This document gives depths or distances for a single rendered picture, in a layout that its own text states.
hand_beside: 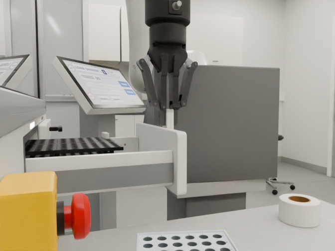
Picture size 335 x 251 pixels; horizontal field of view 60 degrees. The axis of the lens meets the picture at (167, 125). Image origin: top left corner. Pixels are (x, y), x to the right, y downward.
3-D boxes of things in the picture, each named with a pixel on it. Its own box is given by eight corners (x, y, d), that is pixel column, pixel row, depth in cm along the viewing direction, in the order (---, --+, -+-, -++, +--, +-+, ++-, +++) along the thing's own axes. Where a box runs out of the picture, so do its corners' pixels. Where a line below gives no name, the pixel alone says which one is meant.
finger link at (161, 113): (165, 100, 59) (151, 100, 58) (165, 125, 59) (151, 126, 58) (163, 100, 60) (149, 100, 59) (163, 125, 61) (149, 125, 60)
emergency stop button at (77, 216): (88, 226, 28) (87, 187, 28) (93, 245, 25) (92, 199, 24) (56, 231, 27) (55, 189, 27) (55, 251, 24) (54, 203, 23)
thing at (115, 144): (108, 139, 68) (108, 136, 68) (123, 150, 52) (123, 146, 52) (100, 139, 67) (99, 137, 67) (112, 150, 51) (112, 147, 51)
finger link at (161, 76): (169, 53, 57) (162, 53, 57) (167, 110, 58) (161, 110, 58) (162, 56, 61) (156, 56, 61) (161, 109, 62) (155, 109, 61)
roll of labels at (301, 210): (280, 210, 59) (281, 191, 59) (319, 217, 56) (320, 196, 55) (275, 223, 53) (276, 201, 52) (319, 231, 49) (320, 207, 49)
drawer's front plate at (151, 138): (142, 163, 77) (142, 122, 77) (186, 195, 50) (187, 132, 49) (135, 164, 77) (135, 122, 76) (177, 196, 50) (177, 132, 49)
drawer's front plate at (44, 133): (51, 151, 99) (50, 118, 98) (48, 168, 72) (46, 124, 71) (46, 151, 98) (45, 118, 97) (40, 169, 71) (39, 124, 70)
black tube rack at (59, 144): (108, 163, 69) (108, 136, 68) (123, 182, 52) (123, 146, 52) (1, 171, 61) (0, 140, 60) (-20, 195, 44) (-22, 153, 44)
